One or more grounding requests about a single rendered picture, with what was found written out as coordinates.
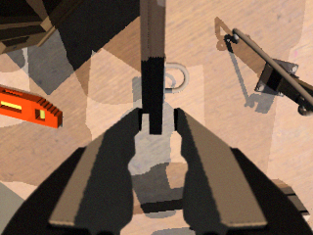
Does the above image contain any brown wooden cabinet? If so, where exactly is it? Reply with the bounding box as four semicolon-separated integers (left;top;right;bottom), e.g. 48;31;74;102
0;0;189;135

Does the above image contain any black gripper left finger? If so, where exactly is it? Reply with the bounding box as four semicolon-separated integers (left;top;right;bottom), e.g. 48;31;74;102
1;108;143;235

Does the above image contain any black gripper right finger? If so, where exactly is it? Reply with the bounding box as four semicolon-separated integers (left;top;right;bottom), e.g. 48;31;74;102
173;108;313;235

